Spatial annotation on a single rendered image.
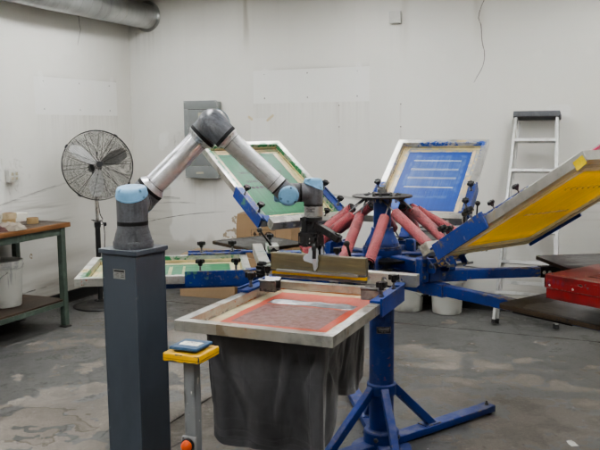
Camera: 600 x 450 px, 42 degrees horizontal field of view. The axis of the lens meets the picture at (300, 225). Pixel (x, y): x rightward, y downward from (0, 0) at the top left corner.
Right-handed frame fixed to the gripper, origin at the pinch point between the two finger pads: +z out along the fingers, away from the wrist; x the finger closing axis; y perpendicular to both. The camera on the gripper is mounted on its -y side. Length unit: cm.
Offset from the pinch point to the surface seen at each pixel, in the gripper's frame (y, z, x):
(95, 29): 380, -152, -356
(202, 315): 25, 11, 48
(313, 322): -11.9, 13.6, 34.1
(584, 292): -100, 2, 0
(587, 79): -75, -94, -412
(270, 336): -7, 12, 61
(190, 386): 11, 25, 80
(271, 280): 19.3, 6.5, 2.8
